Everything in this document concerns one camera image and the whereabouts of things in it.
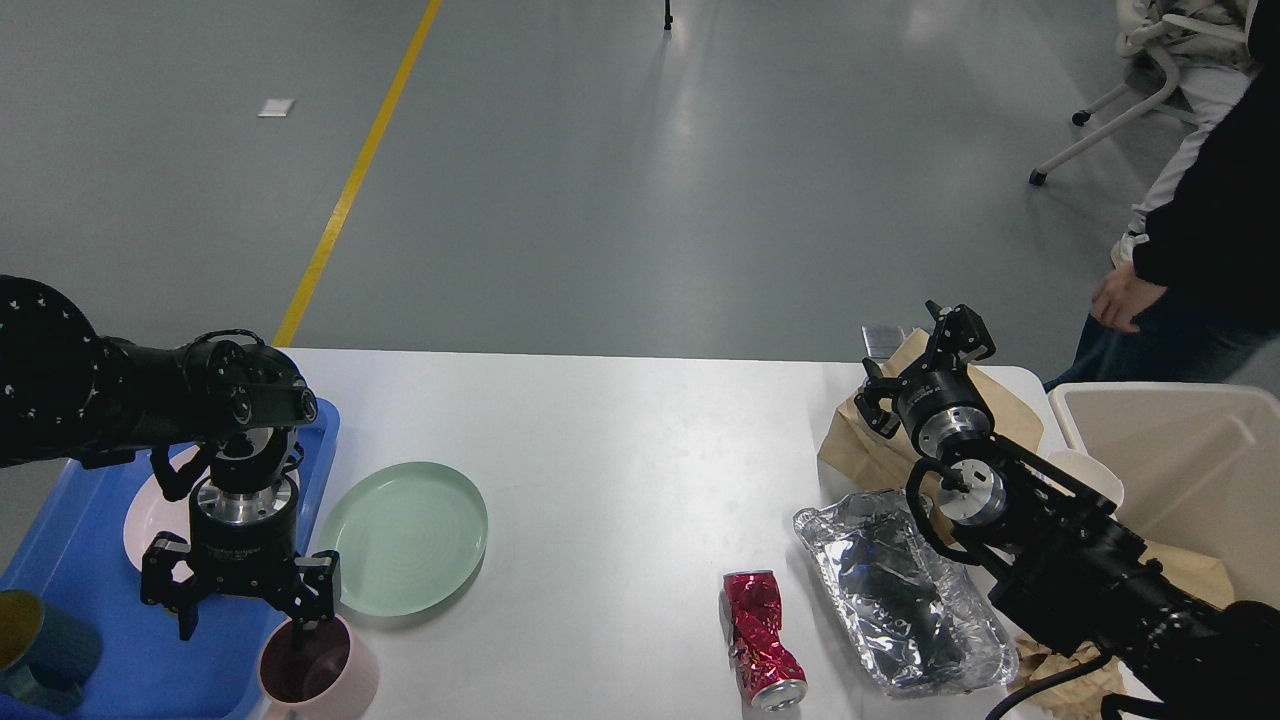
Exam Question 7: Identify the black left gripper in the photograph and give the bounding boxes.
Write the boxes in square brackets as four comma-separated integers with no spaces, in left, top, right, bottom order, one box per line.
[140,475,340,641]

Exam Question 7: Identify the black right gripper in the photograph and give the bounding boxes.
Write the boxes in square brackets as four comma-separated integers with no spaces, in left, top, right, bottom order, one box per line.
[854,300,997,460]

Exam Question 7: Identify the pink mug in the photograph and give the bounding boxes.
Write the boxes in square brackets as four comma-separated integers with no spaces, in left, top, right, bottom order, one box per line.
[256,615,381,719]

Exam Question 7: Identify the green plate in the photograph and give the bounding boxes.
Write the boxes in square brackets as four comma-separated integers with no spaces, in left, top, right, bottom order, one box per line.
[316,461,489,618]

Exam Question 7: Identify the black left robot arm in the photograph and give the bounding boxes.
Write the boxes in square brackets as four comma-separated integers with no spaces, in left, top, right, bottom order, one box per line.
[1,275,340,639]

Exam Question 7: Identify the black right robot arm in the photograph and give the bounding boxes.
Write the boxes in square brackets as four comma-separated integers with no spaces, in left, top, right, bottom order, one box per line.
[854,301,1279,719]

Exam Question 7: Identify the pink plate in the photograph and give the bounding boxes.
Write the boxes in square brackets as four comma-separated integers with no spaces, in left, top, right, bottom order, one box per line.
[122,473,192,571]

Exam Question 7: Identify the blue plastic tray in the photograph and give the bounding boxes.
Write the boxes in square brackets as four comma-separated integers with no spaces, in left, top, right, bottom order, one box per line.
[3,451,288,719]

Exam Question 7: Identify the white paper cup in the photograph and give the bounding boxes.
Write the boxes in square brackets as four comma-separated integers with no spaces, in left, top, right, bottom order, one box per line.
[1047,448,1125,509]

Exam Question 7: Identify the aluminium foil tray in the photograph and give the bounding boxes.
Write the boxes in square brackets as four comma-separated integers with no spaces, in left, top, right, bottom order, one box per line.
[794,489,1020,700]

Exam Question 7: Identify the person in black trousers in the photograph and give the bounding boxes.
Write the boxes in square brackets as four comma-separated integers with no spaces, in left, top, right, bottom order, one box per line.
[1047,1,1277,389]

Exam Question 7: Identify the beige plastic bin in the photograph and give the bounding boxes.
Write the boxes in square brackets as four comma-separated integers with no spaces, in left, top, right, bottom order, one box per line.
[1048,382,1279,605]

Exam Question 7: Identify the crushed red can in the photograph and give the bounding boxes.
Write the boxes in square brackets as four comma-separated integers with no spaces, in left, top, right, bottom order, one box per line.
[722,570,808,712]

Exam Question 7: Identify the brown paper in bin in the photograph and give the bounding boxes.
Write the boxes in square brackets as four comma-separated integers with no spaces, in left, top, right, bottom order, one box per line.
[1140,541,1236,609]

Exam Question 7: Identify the crumpled brown paper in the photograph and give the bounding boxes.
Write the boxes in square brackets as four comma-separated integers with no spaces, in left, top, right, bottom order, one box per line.
[1010,641,1129,720]

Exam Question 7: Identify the white paper scrap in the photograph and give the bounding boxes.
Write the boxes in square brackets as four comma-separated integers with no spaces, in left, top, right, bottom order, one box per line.
[257,97,296,119]

